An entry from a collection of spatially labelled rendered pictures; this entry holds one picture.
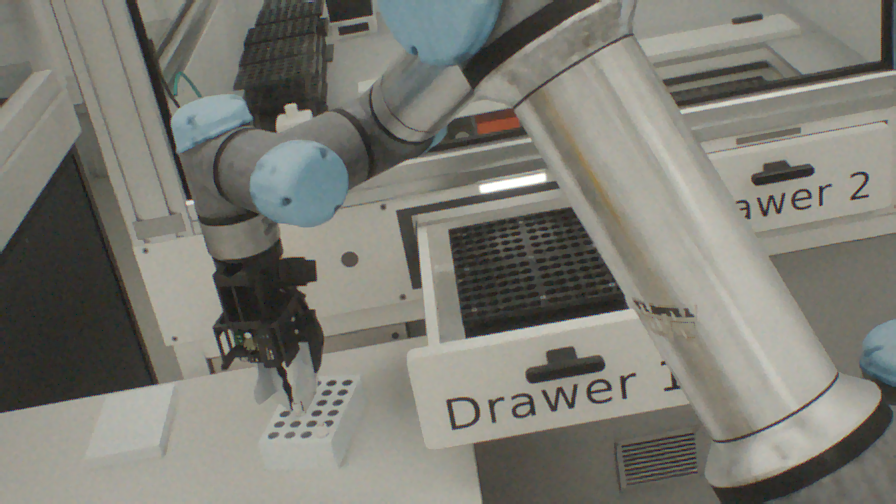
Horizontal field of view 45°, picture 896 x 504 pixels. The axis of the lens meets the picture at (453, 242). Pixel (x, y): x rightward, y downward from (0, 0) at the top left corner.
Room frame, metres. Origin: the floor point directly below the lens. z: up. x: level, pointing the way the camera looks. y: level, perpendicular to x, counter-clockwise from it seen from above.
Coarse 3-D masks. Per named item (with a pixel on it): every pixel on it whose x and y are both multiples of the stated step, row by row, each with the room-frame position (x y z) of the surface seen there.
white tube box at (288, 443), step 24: (336, 384) 1.06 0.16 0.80; (360, 384) 1.06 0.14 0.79; (312, 408) 1.02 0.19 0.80; (336, 408) 1.01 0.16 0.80; (360, 408) 1.05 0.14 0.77; (264, 432) 0.99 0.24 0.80; (288, 432) 0.99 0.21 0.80; (312, 432) 0.98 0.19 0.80; (336, 432) 0.97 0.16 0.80; (264, 456) 0.98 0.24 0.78; (288, 456) 0.97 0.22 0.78; (312, 456) 0.96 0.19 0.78; (336, 456) 0.96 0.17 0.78
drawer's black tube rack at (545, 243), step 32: (480, 224) 1.19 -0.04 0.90; (512, 224) 1.18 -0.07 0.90; (544, 224) 1.16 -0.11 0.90; (576, 224) 1.16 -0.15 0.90; (480, 256) 1.12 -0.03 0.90; (512, 256) 1.10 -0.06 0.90; (544, 256) 1.08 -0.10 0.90; (576, 256) 1.08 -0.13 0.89; (480, 288) 1.04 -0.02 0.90; (512, 288) 1.03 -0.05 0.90; (544, 288) 1.01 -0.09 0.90; (576, 288) 1.01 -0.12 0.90; (512, 320) 1.01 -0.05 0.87; (544, 320) 0.99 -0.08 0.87
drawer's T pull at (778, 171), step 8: (784, 160) 1.19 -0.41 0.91; (768, 168) 1.18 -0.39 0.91; (776, 168) 1.17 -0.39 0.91; (784, 168) 1.17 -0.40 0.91; (792, 168) 1.16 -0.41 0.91; (800, 168) 1.16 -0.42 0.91; (808, 168) 1.16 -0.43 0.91; (752, 176) 1.17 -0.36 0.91; (760, 176) 1.16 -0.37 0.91; (768, 176) 1.16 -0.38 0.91; (776, 176) 1.16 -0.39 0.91; (784, 176) 1.16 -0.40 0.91; (792, 176) 1.16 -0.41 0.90; (800, 176) 1.16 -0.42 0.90; (808, 176) 1.16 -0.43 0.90; (760, 184) 1.16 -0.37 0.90
